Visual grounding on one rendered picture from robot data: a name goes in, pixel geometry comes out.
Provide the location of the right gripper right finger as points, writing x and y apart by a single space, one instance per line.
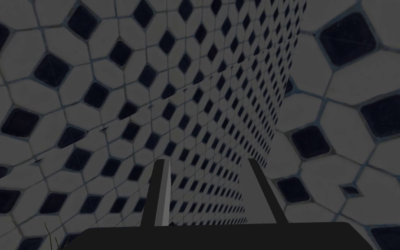
259 198

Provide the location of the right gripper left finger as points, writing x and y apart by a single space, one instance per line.
158 194

